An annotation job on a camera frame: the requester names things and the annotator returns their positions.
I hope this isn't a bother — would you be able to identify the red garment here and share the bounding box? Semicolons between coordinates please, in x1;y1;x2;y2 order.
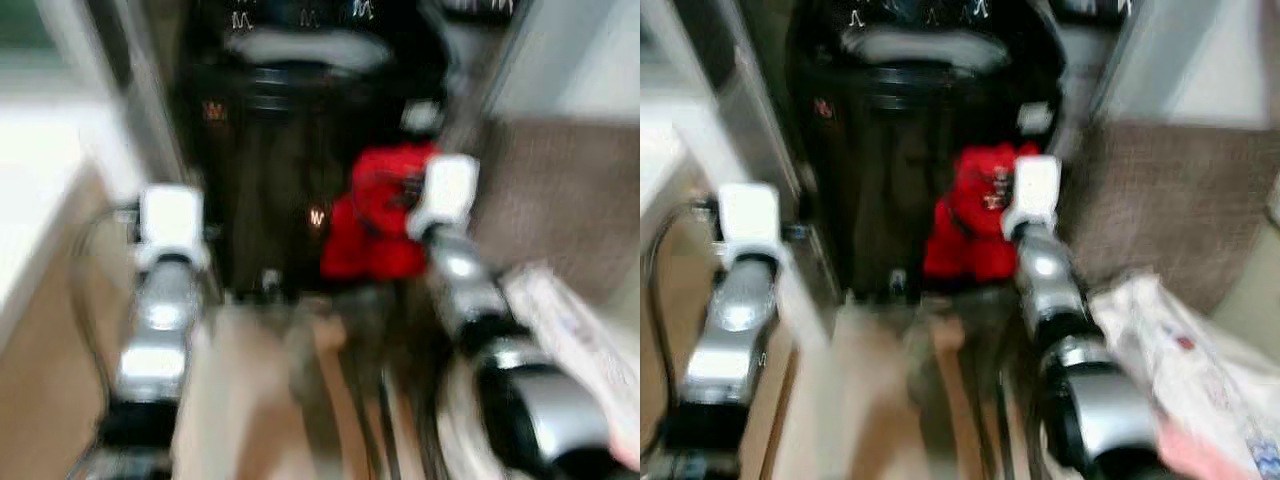
319;143;442;283
921;142;1041;284

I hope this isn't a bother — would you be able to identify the white counter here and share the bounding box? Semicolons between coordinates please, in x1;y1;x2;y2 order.
640;98;723;263
0;96;133;346

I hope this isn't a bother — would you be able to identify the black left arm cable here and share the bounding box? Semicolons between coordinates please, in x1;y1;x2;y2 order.
643;200;719;463
68;203;143;403

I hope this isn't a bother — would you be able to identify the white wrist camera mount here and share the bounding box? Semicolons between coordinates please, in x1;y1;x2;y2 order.
137;184;209;269
716;182;785;267
1001;154;1062;241
406;154;480;242

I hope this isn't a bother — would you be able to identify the white patterned cloth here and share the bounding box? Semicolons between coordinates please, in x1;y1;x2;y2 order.
1088;274;1280;480
498;264;641;473

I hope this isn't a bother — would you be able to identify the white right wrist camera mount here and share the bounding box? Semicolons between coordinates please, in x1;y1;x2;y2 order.
406;154;480;242
1001;154;1062;241

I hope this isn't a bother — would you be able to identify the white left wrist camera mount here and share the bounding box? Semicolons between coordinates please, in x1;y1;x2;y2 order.
137;184;209;269
716;182;785;267

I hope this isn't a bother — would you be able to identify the brown floor mat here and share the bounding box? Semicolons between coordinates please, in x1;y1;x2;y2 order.
468;118;641;305
1058;118;1280;315

